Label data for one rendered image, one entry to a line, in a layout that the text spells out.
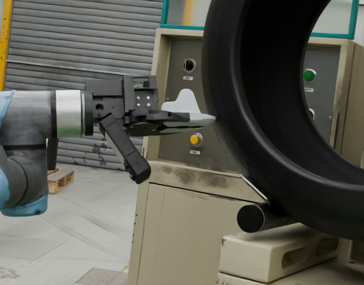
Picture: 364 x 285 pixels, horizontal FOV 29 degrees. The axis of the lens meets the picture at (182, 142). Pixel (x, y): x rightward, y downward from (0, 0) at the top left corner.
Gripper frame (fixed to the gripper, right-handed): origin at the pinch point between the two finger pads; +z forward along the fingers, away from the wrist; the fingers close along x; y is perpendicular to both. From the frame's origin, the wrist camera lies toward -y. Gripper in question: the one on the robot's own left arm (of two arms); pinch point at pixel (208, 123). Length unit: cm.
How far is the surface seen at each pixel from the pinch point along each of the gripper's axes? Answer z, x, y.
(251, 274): 5.1, 0.8, -24.5
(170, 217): 6, 80, -2
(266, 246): 7.2, -1.7, -20.6
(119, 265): 14, 350, 13
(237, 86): 4.0, -5.6, 4.3
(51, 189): -29, 614, 120
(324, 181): 14.1, -11.2, -12.6
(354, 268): 29.2, 17.1, -23.3
